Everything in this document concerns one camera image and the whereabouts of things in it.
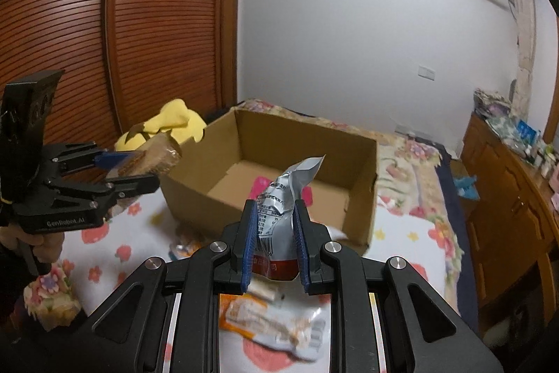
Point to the blue toy on bed edge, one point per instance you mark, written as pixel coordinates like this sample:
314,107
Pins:
465,187

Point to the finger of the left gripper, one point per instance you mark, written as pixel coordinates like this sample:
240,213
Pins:
111,159
134,186

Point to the wooden cabinet desk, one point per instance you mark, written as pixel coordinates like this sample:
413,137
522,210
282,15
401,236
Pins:
513,230

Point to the orange clear snack packet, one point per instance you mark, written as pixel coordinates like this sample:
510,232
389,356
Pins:
300,328

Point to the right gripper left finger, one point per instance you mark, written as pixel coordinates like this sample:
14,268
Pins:
243,248

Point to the silver red snack packet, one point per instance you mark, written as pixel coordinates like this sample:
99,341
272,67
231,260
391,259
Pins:
275,255

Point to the brown cookie packet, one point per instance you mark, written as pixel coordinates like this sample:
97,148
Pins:
156,156

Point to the wooden slatted wardrobe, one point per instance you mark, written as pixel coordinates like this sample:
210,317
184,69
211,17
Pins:
122,60

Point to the brown cardboard box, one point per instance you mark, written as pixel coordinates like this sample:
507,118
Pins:
208,188

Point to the white wall switch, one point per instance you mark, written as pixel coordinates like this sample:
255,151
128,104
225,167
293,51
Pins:
426,73

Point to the yellow pikachu plush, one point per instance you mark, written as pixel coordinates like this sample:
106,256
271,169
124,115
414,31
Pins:
174,118

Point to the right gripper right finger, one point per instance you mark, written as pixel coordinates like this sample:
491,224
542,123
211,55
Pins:
309,237

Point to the left human hand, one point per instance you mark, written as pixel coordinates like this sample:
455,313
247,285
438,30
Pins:
46,248

